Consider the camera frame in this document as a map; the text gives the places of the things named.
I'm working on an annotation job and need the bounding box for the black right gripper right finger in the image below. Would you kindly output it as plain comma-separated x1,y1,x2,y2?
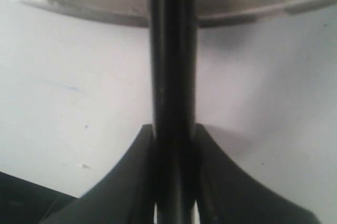
195,124,320,224

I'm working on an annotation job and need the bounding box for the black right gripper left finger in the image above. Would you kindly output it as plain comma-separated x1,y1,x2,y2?
44,125,154,223

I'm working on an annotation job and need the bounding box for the black handled paring knife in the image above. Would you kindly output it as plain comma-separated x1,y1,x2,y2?
149,0,197,223

